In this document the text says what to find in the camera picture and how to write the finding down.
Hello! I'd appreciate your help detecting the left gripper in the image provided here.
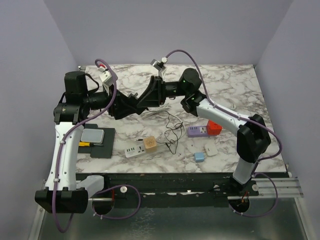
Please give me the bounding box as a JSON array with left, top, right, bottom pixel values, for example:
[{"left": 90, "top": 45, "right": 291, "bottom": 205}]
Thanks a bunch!
[{"left": 82, "top": 83, "right": 137, "bottom": 119}]

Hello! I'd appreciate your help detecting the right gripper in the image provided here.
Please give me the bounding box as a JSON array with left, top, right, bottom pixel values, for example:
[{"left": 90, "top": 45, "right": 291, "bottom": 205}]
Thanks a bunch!
[{"left": 135, "top": 76, "right": 189, "bottom": 109}]

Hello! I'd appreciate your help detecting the black power adapter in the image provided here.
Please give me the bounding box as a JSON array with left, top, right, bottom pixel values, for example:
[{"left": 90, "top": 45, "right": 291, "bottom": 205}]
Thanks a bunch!
[{"left": 126, "top": 104, "right": 186, "bottom": 155}]

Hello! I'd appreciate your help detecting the beige cube socket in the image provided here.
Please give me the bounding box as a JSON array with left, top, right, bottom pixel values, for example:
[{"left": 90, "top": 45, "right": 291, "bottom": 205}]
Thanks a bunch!
[{"left": 142, "top": 136, "right": 158, "bottom": 153}]

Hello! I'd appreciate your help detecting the purple power strip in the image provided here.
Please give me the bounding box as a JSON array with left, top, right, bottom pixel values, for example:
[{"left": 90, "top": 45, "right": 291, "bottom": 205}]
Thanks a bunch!
[{"left": 187, "top": 103, "right": 237, "bottom": 138}]

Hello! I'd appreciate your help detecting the red cube socket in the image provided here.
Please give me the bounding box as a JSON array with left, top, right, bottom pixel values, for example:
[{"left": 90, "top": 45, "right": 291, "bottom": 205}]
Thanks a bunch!
[{"left": 206, "top": 120, "right": 223, "bottom": 136}]

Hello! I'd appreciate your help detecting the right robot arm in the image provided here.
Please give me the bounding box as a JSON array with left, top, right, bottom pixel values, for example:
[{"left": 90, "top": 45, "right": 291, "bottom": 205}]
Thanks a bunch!
[{"left": 136, "top": 68, "right": 271, "bottom": 196}]

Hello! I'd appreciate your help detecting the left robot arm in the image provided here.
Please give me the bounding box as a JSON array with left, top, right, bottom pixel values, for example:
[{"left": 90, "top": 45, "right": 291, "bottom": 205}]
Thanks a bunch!
[{"left": 34, "top": 71, "right": 114, "bottom": 215}]

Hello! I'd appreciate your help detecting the blue cube plug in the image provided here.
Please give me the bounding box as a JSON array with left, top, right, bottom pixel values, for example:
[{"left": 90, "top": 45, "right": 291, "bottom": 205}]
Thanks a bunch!
[{"left": 194, "top": 152, "right": 205, "bottom": 163}]

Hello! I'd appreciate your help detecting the white plug adapter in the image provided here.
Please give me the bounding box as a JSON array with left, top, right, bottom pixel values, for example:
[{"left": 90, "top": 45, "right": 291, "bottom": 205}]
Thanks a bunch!
[{"left": 204, "top": 142, "right": 218, "bottom": 157}]

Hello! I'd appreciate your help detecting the grey plastic box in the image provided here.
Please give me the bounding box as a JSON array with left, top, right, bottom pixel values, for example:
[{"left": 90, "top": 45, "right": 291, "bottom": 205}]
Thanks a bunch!
[{"left": 80, "top": 128, "right": 105, "bottom": 145}]

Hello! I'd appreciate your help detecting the black mat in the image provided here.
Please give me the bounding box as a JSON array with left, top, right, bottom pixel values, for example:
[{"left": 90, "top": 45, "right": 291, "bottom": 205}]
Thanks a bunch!
[{"left": 78, "top": 123, "right": 116, "bottom": 159}]

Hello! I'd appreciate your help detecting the yellow screwdriver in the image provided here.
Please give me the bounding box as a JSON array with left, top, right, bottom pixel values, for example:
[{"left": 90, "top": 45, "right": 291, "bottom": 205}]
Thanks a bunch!
[{"left": 78, "top": 141, "right": 103, "bottom": 147}]

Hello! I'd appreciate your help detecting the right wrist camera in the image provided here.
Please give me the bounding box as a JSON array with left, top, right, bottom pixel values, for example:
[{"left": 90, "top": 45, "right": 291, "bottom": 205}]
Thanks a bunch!
[{"left": 150, "top": 57, "right": 168, "bottom": 79}]

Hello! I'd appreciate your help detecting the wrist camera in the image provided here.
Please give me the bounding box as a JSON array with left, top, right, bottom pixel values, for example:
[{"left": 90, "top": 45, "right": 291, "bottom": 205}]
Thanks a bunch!
[
  {"left": 99, "top": 70, "right": 114, "bottom": 96},
  {"left": 150, "top": 57, "right": 168, "bottom": 79}
]

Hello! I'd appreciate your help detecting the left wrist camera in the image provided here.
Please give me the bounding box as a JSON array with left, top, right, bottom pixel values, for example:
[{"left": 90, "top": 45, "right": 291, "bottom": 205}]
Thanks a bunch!
[{"left": 99, "top": 70, "right": 114, "bottom": 96}]

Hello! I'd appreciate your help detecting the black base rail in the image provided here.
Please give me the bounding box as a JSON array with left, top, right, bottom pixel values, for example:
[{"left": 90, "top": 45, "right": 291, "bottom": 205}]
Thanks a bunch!
[{"left": 101, "top": 173, "right": 259, "bottom": 209}]

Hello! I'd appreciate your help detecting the aluminium frame rail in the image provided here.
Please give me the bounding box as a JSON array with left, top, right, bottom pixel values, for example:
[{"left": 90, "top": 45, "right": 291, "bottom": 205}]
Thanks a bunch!
[{"left": 76, "top": 173, "right": 302, "bottom": 206}]

